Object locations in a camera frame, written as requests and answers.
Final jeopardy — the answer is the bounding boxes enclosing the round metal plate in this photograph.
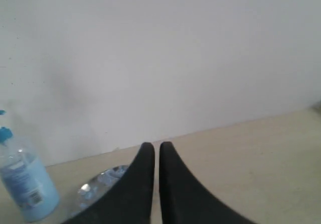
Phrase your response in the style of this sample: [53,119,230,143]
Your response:
[64,165,129,223]

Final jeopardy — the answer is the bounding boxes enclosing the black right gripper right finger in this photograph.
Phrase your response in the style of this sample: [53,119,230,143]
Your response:
[159,142,253,223]

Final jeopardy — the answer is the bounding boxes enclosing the blue pump soap bottle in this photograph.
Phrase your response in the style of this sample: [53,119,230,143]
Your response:
[1,109,60,222]

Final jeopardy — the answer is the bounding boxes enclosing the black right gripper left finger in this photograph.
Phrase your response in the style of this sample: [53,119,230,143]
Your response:
[78,143,154,223]

